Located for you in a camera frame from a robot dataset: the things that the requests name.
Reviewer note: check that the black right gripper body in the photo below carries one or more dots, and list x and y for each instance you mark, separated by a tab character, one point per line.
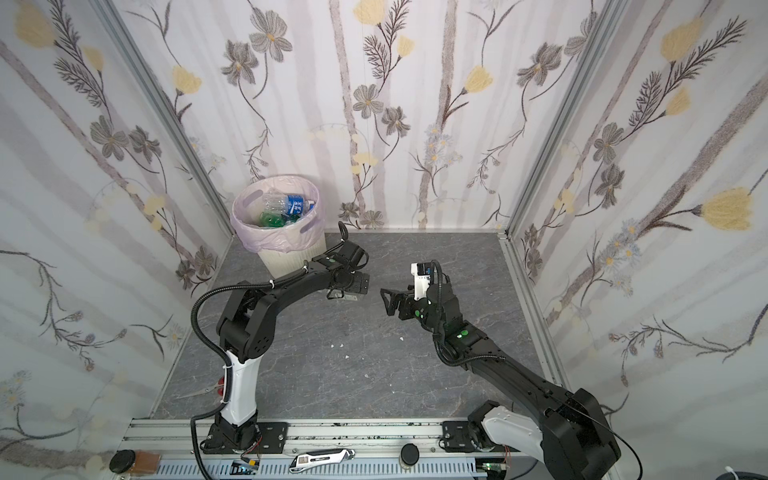
405	304

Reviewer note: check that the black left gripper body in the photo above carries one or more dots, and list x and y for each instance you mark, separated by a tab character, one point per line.
349	282

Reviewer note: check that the clear bottle white cap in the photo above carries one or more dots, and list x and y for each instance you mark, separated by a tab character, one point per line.
341	295

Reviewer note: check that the small blue label bottle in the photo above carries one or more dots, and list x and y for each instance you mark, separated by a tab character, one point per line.
290	205

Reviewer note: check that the green soda bottle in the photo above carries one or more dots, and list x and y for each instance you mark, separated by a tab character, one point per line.
271	220

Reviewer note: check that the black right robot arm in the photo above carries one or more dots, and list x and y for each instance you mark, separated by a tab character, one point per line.
566	431

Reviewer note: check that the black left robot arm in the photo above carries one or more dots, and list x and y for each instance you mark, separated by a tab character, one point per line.
246	330

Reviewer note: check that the cream bin with pink liner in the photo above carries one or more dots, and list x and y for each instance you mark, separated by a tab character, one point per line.
280	249

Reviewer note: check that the black round knob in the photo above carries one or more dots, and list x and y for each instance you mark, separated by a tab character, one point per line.
409	456

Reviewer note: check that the silver adjustable wrench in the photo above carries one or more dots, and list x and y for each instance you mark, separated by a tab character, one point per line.
318	458

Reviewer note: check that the black lid brown jar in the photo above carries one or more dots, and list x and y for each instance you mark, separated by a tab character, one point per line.
134	462

